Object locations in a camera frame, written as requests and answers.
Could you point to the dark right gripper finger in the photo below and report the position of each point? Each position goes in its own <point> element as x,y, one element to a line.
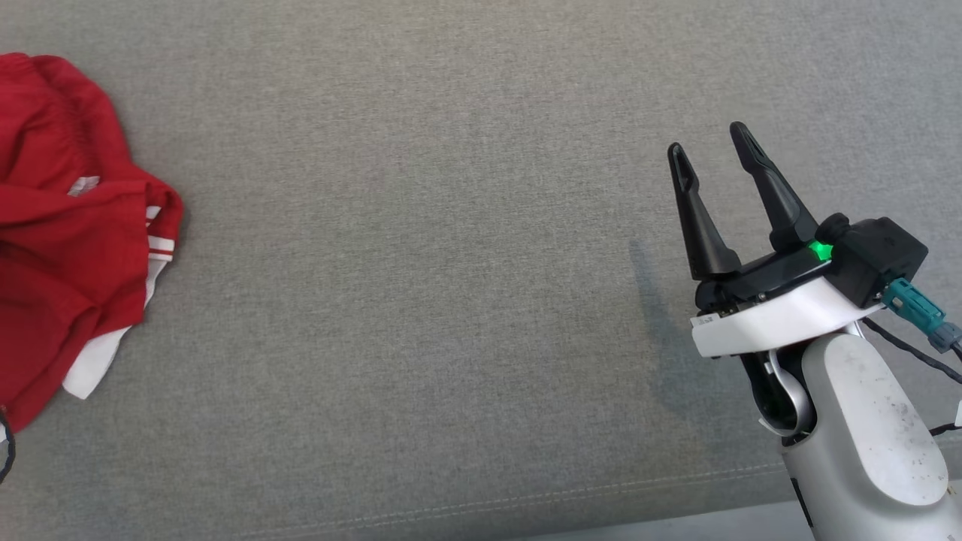
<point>703,240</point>
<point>782,210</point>

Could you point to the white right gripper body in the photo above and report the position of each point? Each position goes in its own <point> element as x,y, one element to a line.
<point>774,315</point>

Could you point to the red Bulls 23 jersey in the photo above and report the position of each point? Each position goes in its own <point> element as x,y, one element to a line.
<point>68,278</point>

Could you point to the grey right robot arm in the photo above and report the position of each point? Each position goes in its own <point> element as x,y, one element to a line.
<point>864,421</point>

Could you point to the grey fabric sofa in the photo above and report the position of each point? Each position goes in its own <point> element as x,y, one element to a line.
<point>451,300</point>

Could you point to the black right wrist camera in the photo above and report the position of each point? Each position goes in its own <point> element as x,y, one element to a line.
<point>879,255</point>

